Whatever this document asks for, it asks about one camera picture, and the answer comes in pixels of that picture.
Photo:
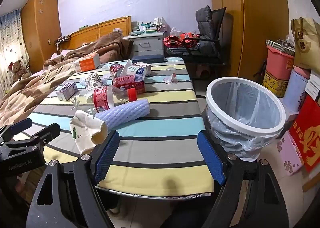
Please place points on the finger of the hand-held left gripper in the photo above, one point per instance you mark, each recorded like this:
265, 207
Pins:
21, 124
48, 132

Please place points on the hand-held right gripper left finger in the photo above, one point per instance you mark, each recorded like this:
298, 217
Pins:
107, 154

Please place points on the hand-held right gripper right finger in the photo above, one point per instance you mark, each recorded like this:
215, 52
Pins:
210, 158

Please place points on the white trash bin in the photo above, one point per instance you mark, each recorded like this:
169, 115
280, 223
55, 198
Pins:
250, 129

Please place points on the patterned paper cup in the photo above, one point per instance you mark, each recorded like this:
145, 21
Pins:
93, 80

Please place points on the red can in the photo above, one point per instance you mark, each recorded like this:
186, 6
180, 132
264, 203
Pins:
115, 68

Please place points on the clear plastic bin liner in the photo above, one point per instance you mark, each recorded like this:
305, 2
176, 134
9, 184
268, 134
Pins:
232, 143

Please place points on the crumpled white paper cup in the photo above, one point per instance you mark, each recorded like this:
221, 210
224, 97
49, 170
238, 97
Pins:
85, 128

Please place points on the brown blanket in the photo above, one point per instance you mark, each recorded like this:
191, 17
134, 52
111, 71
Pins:
30, 85

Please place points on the lavender foam net sleeve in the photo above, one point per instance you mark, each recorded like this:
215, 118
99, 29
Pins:
125, 115

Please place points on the small purple carton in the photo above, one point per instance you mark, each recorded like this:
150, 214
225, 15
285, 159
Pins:
66, 91

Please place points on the brown teddy bear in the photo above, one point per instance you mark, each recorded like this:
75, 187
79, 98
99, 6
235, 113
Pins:
17, 68

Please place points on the plastic bottle with red label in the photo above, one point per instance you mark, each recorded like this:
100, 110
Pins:
102, 98

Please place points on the striped tablecloth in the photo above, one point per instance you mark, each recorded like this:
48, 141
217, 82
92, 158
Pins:
160, 123

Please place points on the pink milk carton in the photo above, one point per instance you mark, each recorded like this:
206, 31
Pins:
130, 84

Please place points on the orange and white box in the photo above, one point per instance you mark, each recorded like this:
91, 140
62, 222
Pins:
87, 64

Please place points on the pink floral box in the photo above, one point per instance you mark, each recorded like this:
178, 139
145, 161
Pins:
290, 154

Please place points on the patterned curtain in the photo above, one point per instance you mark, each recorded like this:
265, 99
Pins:
12, 43

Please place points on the white and blue milk carton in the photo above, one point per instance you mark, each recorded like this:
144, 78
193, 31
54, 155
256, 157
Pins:
136, 69

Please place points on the power strip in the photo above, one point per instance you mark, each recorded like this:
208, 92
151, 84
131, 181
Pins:
62, 38

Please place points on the small wooden wardrobe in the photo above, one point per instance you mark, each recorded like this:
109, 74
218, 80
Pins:
40, 30

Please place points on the yellow patterned tin box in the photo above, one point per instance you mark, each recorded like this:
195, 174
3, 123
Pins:
273, 84

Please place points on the red gift box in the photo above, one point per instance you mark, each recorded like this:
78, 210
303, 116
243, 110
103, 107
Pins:
308, 133

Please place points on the dark blue case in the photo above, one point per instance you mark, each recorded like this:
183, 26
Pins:
147, 58

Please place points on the black chair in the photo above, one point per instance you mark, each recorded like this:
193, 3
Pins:
212, 53

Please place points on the lavender cylinder box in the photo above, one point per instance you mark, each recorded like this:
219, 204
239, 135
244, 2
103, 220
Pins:
295, 90

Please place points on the pink storage bin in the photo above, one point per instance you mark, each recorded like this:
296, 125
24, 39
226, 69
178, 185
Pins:
278, 65

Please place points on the wooden bed headboard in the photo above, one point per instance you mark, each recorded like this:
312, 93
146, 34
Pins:
105, 28

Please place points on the grey nightstand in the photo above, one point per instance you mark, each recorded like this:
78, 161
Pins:
147, 43

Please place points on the red striped bag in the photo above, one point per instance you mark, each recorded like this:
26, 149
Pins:
180, 40

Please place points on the stack of white boxes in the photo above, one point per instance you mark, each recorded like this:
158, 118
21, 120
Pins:
313, 85

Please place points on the striped box lid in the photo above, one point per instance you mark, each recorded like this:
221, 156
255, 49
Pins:
277, 45

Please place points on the clear plastic bag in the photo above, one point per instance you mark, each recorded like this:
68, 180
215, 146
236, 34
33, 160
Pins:
175, 30

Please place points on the pile of small boxes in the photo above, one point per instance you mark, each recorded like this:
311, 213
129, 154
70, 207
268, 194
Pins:
150, 27

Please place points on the grey cushion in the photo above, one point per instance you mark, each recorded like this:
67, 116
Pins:
206, 23

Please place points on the large wooden wardrobe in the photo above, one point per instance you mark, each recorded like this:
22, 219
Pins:
255, 18

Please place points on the brown paper bag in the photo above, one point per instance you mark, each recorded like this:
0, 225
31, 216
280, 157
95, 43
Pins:
306, 43

